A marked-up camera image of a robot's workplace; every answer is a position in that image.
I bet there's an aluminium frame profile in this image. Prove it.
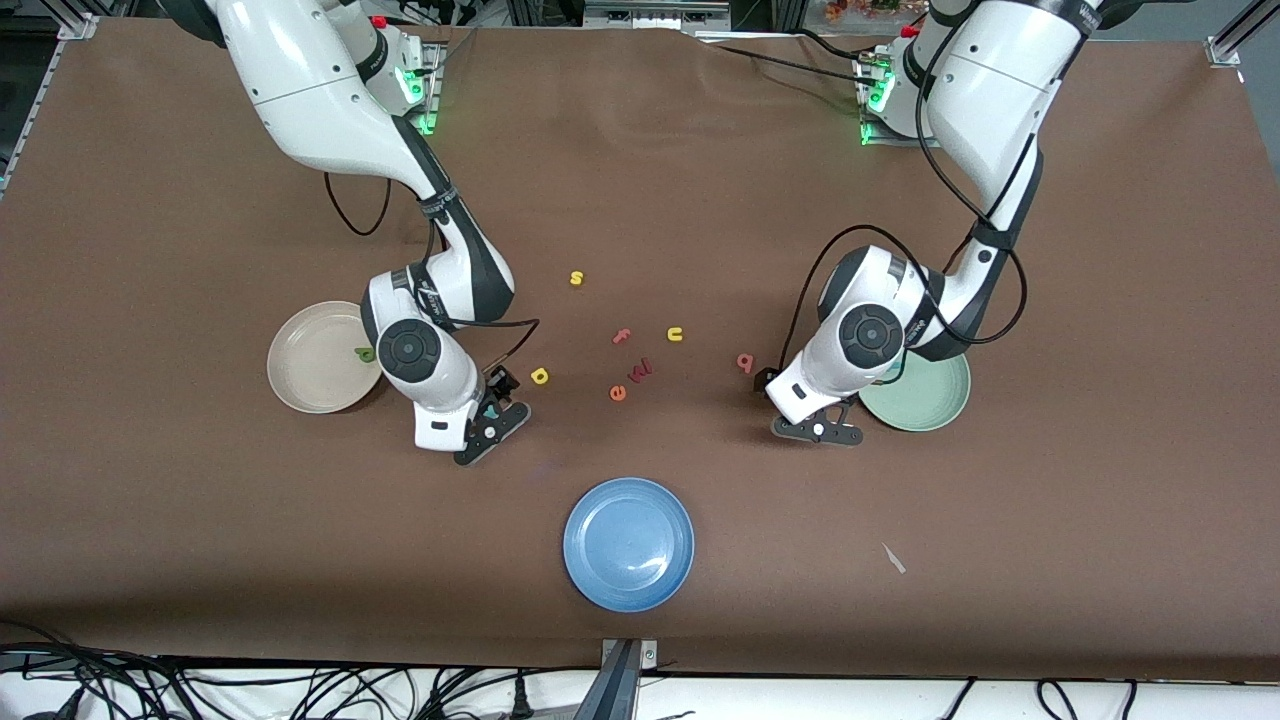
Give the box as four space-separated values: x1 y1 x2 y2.
0 14 101 197

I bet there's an aluminium frame corner bracket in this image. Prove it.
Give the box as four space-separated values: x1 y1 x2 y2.
1204 0 1280 67

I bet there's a blue plate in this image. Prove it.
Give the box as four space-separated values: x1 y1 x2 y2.
563 477 696 613

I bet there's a beige brown plate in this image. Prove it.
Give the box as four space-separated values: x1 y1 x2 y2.
267 301 387 415

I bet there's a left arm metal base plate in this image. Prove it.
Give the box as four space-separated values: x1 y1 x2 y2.
858 52 946 150

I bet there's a black cable on table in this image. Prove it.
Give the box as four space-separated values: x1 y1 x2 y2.
790 28 865 61
712 44 867 81

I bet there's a metal table edge bracket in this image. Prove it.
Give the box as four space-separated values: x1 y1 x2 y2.
572 637 661 720

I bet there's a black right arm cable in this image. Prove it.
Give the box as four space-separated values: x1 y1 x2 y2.
323 172 542 379

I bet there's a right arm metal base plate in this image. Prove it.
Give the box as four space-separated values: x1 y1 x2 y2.
398 42 443 137

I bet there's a light green plate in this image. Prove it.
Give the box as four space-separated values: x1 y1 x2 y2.
858 345 972 433

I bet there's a grey metal box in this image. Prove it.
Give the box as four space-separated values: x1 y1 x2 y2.
583 0 733 33

